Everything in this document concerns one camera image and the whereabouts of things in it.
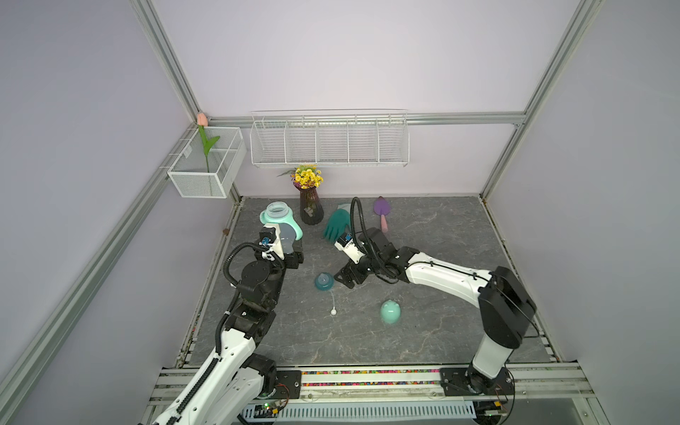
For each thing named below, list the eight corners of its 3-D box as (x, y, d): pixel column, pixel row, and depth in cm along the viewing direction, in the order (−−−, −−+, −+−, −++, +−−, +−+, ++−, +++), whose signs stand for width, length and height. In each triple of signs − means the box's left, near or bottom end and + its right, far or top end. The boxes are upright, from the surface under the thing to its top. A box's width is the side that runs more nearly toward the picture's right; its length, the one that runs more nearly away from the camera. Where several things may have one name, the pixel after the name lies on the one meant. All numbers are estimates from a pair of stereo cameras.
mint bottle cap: (381, 323, 87) (383, 318, 83) (380, 305, 91) (381, 299, 87) (400, 323, 87) (402, 318, 83) (398, 305, 91) (400, 299, 87)
